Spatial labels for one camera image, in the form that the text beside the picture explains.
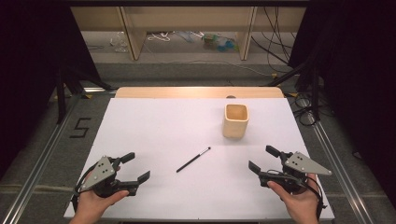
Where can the light wooden shelf unit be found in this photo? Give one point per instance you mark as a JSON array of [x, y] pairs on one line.
[[134, 34]]

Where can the black curtain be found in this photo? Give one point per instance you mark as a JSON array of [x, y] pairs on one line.
[[28, 77], [358, 77]]

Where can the white board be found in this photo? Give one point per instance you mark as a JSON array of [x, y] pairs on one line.
[[174, 124]]

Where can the black pen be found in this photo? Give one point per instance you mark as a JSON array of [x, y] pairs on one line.
[[193, 160]]

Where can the clear plastic item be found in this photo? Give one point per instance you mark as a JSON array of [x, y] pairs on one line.
[[120, 42]]

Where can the green and blue plastic items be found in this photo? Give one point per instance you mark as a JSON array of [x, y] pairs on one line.
[[219, 43]]

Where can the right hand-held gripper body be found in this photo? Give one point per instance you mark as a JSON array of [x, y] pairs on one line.
[[303, 165]]

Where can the wooden table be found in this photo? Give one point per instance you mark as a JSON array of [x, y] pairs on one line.
[[186, 92]]

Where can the person's right hand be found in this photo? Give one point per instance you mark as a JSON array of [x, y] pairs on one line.
[[302, 203]]

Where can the metal floor rail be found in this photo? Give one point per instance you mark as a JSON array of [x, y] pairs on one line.
[[339, 168], [37, 174]]

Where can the person's left hand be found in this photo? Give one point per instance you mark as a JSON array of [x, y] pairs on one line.
[[91, 203]]

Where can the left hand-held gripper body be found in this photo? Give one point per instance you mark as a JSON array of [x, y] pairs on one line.
[[101, 172]]

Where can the beige square pen holder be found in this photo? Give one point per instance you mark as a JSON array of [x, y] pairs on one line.
[[235, 127]]

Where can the black stand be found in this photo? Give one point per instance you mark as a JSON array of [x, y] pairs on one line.
[[60, 93], [315, 90]]

